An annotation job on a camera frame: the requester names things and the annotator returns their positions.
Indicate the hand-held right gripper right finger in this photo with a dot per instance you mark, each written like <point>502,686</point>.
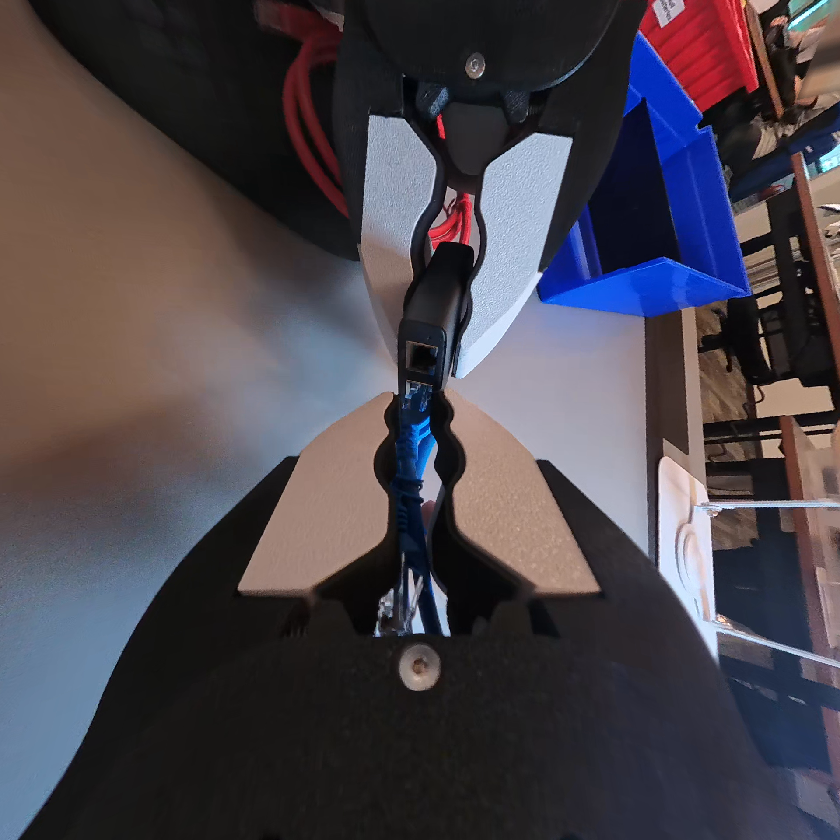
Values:
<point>518,518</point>

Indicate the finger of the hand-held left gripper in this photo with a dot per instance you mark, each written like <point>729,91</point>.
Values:
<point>390,197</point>
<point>518,229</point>

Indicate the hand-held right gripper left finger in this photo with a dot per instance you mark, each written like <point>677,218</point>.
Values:
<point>315,518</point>

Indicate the black ethernet port adapter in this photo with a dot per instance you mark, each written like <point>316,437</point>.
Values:
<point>430,302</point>

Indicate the blue plastic bin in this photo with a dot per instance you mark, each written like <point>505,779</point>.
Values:
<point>656,289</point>

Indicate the dark cloth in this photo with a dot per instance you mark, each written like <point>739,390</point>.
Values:
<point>197,98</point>

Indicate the thin metal rod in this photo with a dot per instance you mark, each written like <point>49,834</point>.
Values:
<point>768,506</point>
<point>774,635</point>

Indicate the black office chair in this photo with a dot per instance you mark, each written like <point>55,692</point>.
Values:
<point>748,341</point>

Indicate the red plastic bin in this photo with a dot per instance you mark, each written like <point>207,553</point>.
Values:
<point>709,46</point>

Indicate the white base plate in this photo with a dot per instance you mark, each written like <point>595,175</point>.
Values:
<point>682,558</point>

